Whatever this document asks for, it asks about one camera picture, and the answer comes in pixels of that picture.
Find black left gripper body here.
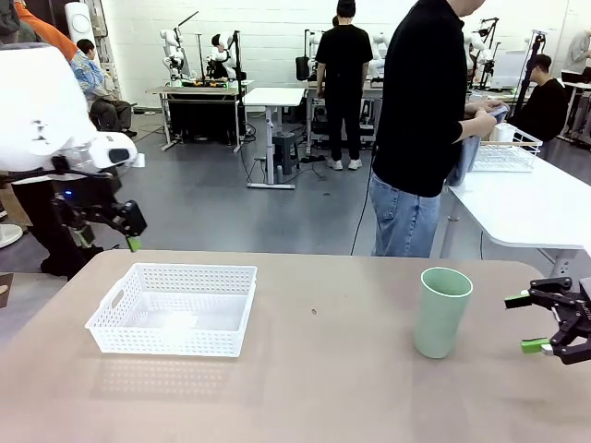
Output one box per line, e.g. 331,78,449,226
52,171,124,229

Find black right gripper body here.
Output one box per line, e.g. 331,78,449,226
576,276,591,334

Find white perforated plastic basket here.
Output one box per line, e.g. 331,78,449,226
84,262,259,359

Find light green cup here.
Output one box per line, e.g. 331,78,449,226
413,267,474,360

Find blue grey towel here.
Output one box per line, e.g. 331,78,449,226
445,102,512,188

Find person's right hand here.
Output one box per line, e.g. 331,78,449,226
460,110,498,139

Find person in black trousers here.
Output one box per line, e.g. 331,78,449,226
0,0,105,278

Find white round fan base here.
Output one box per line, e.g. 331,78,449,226
0,223,24,250

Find brown cardboard sheet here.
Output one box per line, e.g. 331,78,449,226
0,186,32,227

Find dark brown panel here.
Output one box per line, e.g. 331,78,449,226
0,272,15,309

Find seated person patterned jacket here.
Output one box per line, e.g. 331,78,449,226
73,39,139,138

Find wood top workbench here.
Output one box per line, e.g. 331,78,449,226
146,78,255,153

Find metal shelf rack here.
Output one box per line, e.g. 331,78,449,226
85,0,124,101

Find grey stool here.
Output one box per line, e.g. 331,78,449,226
271,131,300,175

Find white cylinder in rack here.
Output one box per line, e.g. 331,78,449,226
489,123,516,143

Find person in orange top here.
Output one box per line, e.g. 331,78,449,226
13,0,78,61

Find white oval standing device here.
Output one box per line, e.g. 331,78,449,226
64,2,101,52

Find seated person in black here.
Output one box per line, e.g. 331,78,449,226
507,54,569,143

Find small white desk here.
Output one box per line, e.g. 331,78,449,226
242,86,307,190

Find white and black robot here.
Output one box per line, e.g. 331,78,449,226
205,30,244,83

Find white background desk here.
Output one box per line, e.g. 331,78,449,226
561,68,591,147

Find person in black shirt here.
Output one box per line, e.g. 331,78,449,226
368,0,465,258

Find white box monitor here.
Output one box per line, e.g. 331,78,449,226
488,49,532,91

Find black tripod stand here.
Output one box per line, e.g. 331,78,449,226
513,30,550,124

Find person in grey sweater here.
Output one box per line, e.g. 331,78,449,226
568,27,591,70

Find standing person in black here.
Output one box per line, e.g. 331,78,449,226
315,0,374,172

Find long background workbench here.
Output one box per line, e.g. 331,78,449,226
304,81,384,156

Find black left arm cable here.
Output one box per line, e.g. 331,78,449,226
0,166,115,186

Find white wire dish rack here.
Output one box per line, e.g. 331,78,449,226
469,122,544,174

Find black floor cable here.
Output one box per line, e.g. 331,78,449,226
349,151,378,257

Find white robot with black frame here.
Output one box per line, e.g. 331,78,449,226
464,18,500,91

